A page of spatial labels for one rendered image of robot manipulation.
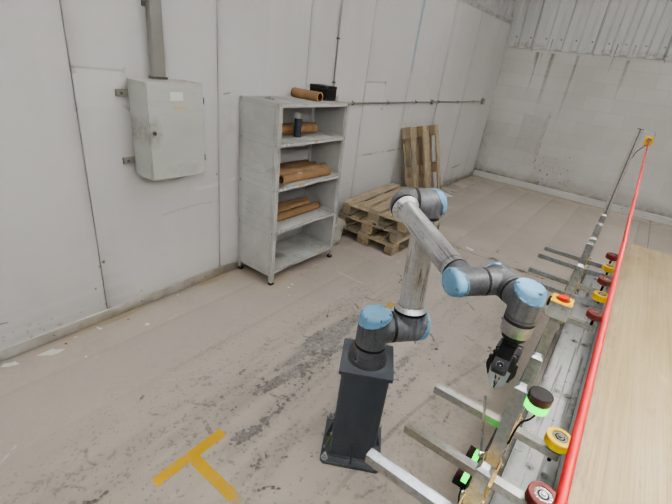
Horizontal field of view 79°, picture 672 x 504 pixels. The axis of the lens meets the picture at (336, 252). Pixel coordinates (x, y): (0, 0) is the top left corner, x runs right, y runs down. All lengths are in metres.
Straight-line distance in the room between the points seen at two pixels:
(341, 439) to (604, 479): 1.22
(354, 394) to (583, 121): 7.40
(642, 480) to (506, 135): 7.84
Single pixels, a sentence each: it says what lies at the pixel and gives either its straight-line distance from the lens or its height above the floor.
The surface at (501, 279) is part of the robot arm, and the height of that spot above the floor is 1.35.
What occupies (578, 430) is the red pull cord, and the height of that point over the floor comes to 1.64.
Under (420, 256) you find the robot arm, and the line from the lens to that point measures 1.82.
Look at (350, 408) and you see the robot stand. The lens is 2.14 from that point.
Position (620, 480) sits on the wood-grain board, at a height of 0.90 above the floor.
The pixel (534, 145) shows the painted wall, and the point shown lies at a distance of 8.88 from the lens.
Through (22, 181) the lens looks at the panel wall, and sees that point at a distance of 2.89.
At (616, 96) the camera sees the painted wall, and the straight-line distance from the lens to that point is 8.68.
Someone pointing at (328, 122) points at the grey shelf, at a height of 1.35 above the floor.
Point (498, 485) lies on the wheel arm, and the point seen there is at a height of 0.86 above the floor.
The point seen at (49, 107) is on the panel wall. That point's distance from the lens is 2.86.
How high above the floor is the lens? 1.90
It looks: 25 degrees down
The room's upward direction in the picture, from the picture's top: 7 degrees clockwise
